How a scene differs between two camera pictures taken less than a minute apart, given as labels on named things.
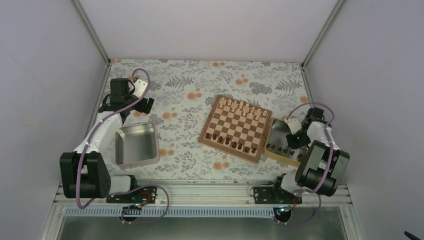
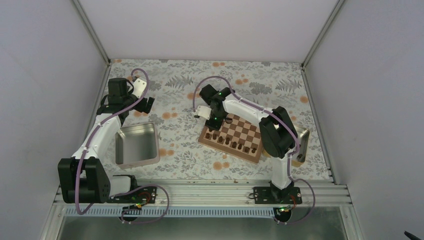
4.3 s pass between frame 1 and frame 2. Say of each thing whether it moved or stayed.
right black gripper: moved
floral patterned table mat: stayed
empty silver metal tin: stayed
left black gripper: stayed
